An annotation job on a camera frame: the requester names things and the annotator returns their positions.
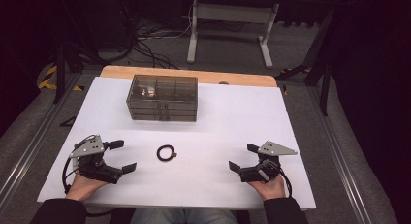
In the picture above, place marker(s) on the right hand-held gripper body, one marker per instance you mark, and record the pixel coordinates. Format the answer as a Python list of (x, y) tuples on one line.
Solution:
[(258, 174)]

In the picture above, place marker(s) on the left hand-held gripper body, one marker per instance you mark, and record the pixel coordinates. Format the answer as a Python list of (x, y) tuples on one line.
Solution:
[(97, 170)]

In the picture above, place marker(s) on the clear brown drawer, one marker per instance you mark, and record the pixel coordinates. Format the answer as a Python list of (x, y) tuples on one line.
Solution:
[(145, 117)]

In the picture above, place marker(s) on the clear brown drawer box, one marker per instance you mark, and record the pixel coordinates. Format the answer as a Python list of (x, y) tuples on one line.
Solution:
[(163, 91)]

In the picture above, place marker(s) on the person's right hand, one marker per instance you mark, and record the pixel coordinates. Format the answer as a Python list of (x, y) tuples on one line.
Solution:
[(271, 189)]

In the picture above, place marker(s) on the person's left hand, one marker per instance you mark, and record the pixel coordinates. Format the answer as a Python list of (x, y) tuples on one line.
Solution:
[(82, 186)]

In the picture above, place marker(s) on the white table cover sheet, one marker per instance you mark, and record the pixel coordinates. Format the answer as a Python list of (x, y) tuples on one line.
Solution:
[(226, 127)]

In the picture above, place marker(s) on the person's legs in jeans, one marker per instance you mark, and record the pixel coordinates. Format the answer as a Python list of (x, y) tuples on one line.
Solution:
[(184, 217)]

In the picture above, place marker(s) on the black metal stand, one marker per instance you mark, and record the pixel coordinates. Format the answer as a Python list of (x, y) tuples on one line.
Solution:
[(60, 72), (324, 88)]

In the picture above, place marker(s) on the yellow black floor tape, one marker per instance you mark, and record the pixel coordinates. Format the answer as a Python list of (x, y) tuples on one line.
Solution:
[(45, 83)]

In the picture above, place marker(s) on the black triangular bracket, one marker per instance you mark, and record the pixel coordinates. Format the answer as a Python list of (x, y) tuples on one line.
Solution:
[(69, 123)]

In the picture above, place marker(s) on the aluminium floor rail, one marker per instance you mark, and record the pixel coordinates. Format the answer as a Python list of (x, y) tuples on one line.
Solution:
[(32, 146), (339, 159)]

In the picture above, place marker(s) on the white metal desk frame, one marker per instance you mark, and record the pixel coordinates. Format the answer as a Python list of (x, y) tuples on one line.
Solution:
[(232, 13)]

